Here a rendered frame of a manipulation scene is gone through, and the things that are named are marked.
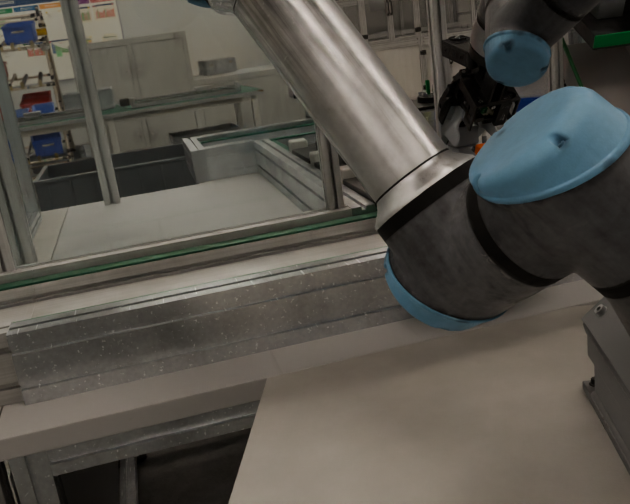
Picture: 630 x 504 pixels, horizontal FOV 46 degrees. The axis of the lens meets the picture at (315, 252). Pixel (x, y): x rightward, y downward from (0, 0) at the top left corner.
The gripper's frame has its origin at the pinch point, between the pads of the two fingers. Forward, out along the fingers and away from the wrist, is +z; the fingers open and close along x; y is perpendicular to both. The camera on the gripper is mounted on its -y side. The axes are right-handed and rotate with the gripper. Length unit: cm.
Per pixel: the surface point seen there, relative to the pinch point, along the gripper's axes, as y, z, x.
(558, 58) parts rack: -8.0, -4.8, 20.4
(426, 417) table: 49, -12, -27
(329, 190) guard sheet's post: -4.5, 14.7, -20.1
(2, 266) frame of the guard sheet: -4, 17, -77
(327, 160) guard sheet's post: -8.0, 10.5, -19.7
